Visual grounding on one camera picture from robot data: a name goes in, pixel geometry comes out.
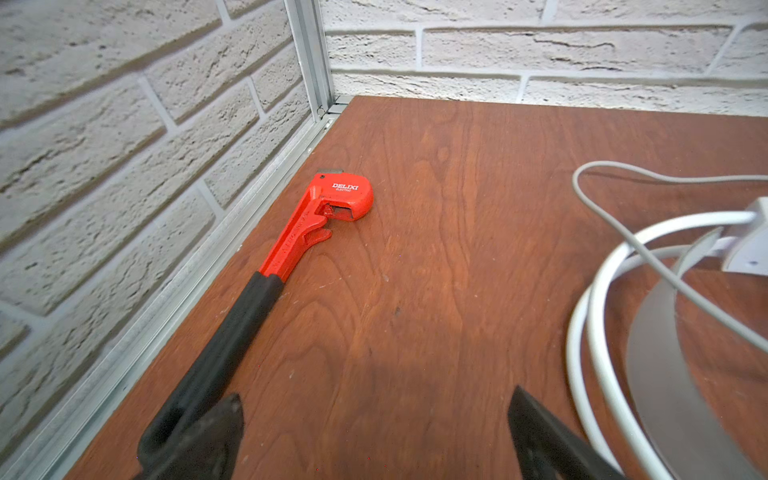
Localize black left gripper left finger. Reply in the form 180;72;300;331
135;393;244;479

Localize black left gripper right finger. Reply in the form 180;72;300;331
507;386;624;480

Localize white headphones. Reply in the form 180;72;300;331
566;197;767;479

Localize red black pipe wrench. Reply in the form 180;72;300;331
137;171;374;472

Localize aluminium floor rail left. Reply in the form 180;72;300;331
1;97;347;479

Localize aluminium corner post left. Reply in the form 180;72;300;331
285;0;336;121

